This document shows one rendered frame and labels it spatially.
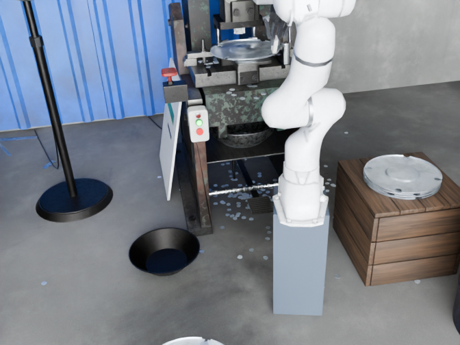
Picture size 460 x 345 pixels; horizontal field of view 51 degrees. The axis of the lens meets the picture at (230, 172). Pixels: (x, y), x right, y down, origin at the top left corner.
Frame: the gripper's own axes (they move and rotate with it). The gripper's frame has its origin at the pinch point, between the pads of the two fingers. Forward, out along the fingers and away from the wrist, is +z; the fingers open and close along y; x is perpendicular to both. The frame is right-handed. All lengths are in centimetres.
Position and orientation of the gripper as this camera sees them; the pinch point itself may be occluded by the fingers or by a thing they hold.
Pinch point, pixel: (274, 44)
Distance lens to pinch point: 202.9
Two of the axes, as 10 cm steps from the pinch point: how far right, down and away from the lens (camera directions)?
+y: 9.8, -1.4, 1.6
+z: -0.5, 5.8, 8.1
